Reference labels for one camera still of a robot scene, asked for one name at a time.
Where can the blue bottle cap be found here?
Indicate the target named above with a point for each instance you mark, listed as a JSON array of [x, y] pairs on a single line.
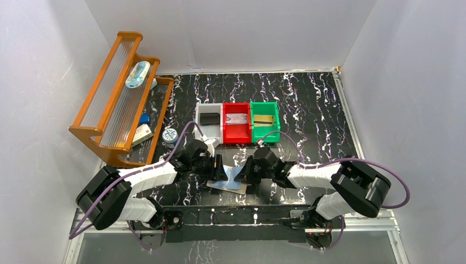
[[144, 119]]

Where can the wooden three-tier shelf rack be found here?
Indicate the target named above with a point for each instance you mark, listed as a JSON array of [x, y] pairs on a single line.
[[110, 114]]

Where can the red plastic bin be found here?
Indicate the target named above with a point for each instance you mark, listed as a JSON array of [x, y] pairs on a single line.
[[238, 133]]

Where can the white red small box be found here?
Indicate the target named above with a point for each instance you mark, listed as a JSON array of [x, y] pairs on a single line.
[[142, 133]]

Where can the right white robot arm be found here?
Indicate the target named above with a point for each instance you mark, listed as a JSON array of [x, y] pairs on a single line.
[[358, 188]]

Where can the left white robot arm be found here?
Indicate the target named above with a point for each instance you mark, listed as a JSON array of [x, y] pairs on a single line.
[[110, 196]]

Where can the white plastic bin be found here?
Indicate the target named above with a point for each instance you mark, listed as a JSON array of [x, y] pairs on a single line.
[[211, 131]]

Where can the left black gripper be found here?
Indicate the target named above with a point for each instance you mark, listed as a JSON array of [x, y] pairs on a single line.
[[214, 168]]

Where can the silver card in red bin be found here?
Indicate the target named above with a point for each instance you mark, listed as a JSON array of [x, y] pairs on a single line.
[[236, 116]]

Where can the beige leather card holder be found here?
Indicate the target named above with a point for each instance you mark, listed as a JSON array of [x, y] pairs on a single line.
[[230, 185]]

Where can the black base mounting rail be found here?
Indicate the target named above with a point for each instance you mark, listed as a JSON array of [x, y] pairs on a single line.
[[293, 223]]

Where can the green plastic bin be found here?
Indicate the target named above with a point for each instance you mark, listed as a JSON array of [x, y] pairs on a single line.
[[264, 108]]

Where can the gold card in green bin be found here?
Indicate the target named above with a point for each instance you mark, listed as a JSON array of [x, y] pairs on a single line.
[[263, 117]]

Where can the blue white round tin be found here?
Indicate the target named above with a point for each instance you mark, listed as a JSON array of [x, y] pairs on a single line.
[[170, 137]]

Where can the gold card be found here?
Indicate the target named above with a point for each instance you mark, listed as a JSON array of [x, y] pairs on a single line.
[[263, 117], [263, 123]]

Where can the black chip card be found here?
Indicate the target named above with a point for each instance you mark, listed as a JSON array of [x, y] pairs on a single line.
[[206, 119]]

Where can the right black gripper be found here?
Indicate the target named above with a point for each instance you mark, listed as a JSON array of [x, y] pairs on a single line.
[[245, 175]]

